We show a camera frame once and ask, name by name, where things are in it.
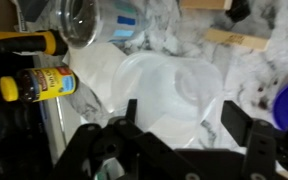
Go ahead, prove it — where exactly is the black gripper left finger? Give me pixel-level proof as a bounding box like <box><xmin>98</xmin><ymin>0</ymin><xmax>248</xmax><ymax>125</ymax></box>
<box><xmin>93</xmin><ymin>99</ymin><xmax>204</xmax><ymax>180</ymax></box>

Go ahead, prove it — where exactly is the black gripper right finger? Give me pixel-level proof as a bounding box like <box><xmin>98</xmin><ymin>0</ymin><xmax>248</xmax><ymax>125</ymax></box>
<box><xmin>221</xmin><ymin>101</ymin><xmax>288</xmax><ymax>180</ymax></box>

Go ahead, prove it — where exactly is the transparent plastic bucket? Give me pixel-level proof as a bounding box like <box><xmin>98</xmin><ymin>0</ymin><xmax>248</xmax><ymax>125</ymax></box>
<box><xmin>112</xmin><ymin>52</ymin><xmax>223</xmax><ymax>148</ymax></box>

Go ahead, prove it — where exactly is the white paper napkin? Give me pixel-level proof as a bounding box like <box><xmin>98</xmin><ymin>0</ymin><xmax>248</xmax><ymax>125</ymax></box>
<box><xmin>63</xmin><ymin>43</ymin><xmax>127</xmax><ymax>113</ymax></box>

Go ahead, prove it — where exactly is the wooden block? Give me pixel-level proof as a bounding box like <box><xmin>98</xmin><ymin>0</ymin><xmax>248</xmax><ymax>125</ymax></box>
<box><xmin>180</xmin><ymin>0</ymin><xmax>233</xmax><ymax>10</ymax></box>
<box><xmin>204</xmin><ymin>28</ymin><xmax>269</xmax><ymax>51</ymax></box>

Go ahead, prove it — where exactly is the yellow-capped supplement bottle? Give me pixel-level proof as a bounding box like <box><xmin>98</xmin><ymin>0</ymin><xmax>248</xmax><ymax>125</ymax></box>
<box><xmin>0</xmin><ymin>66</ymin><xmax>79</xmax><ymax>102</ymax></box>

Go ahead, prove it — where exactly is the black yellow flashlight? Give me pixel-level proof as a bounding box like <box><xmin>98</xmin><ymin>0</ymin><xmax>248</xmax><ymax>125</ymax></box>
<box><xmin>0</xmin><ymin>30</ymin><xmax>68</xmax><ymax>56</ymax></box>

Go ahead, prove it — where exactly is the clear drinking glass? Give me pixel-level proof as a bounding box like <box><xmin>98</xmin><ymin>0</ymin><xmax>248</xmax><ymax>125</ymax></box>
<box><xmin>56</xmin><ymin>0</ymin><xmax>149</xmax><ymax>48</ymax></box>

